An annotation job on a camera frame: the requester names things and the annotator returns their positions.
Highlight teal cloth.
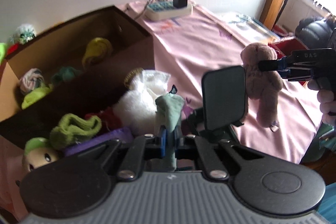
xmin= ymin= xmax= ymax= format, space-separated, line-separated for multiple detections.
xmin=155 ymin=85 xmax=185 ymax=172

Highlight mauve teddy bear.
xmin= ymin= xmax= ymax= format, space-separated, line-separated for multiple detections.
xmin=240 ymin=43 xmax=283 ymax=128

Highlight white fluffy towel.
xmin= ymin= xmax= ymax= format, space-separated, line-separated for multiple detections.
xmin=113 ymin=68 xmax=171 ymax=136

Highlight green knitted sock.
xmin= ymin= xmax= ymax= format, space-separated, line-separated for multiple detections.
xmin=49 ymin=114 xmax=102 ymax=150

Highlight yellow plush toy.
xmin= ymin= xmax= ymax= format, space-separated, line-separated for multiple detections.
xmin=81 ymin=38 xmax=113 ymax=70

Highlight turquoise fluffy cloth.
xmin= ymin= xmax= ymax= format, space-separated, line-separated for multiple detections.
xmin=51 ymin=67 xmax=83 ymax=86

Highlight green bean plush doll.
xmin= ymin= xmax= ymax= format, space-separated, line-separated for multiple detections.
xmin=22 ymin=137 xmax=59 ymax=173

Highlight grey pink socks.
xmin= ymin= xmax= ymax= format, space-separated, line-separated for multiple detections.
xmin=19 ymin=68 xmax=46 ymax=96

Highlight person's right hand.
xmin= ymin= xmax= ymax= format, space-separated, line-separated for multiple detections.
xmin=308 ymin=80 xmax=336 ymax=127

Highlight purple plastic pad package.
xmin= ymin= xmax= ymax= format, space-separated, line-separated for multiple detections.
xmin=64 ymin=127 xmax=134 ymax=156

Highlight brown cardboard box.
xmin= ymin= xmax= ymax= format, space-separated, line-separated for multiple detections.
xmin=1 ymin=6 xmax=155 ymax=148

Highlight white power strip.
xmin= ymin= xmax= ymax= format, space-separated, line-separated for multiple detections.
xmin=144 ymin=0 xmax=193 ymax=22

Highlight white green fluffy plush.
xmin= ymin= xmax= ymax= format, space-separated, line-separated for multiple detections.
xmin=10 ymin=24 xmax=37 ymax=45

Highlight red plush cushion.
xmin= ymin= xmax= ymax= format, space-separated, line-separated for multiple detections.
xmin=7 ymin=43 xmax=21 ymax=56

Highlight lime green plush toy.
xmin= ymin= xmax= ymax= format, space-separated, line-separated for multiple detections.
xmin=0 ymin=43 xmax=7 ymax=64

